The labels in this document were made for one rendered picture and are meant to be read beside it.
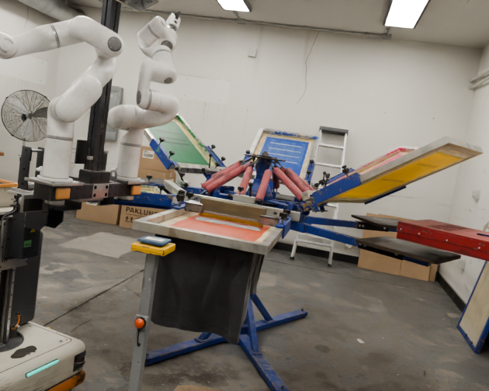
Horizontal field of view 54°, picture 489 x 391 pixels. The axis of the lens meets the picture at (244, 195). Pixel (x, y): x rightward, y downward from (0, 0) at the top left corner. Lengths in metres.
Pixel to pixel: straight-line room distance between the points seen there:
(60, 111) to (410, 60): 5.50
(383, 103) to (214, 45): 2.43
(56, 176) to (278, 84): 5.13
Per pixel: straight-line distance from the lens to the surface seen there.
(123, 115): 2.10
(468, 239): 2.50
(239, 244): 1.96
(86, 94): 1.83
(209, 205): 2.58
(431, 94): 6.76
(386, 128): 6.65
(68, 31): 1.91
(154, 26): 2.18
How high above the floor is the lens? 1.38
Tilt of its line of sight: 6 degrees down
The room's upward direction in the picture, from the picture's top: 9 degrees clockwise
